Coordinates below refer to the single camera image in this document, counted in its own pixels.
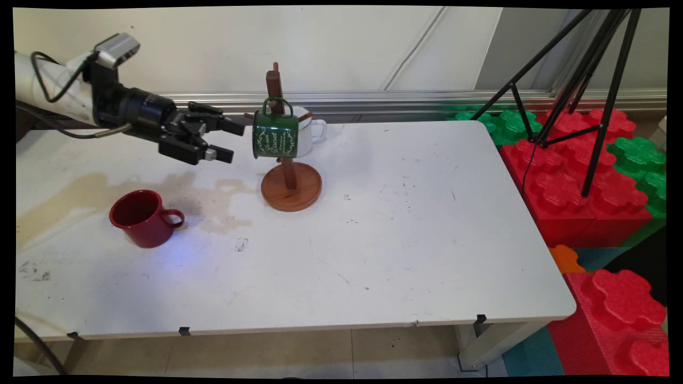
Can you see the orange foam piece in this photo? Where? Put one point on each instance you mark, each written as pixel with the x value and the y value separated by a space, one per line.
pixel 564 258

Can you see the white table leg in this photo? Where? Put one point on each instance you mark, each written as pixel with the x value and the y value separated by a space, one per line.
pixel 491 346

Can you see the aluminium window rail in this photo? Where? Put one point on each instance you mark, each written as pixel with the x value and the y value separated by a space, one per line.
pixel 373 101

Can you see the black table edge clip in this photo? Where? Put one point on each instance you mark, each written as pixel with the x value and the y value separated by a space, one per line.
pixel 184 331
pixel 76 336
pixel 481 319

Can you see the green enamel mug white lettering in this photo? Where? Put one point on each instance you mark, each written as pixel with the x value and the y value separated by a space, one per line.
pixel 275 136

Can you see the flat green foam block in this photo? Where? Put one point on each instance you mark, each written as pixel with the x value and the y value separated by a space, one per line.
pixel 509 125

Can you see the red foam block ridged side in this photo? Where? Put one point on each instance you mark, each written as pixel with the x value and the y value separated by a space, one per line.
pixel 619 314

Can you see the brown wooden mug tree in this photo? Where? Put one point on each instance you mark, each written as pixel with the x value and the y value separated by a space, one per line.
pixel 291 189

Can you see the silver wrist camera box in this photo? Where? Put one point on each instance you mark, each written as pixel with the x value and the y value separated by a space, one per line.
pixel 117 49

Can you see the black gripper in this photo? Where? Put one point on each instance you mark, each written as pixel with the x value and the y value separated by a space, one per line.
pixel 147 112

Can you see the tall green foam block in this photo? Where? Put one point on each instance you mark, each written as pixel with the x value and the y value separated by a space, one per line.
pixel 640 157

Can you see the black tripod stand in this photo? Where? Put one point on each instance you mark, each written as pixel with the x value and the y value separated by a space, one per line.
pixel 600 106

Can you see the red enamel mug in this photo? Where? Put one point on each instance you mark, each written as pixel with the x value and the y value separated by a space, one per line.
pixel 144 224

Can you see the large red foam block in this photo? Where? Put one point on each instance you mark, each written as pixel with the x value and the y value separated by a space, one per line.
pixel 565 197

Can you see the teal foam mat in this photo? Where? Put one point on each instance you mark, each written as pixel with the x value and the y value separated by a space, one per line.
pixel 531 354

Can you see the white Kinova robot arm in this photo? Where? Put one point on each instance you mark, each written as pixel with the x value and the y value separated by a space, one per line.
pixel 45 85

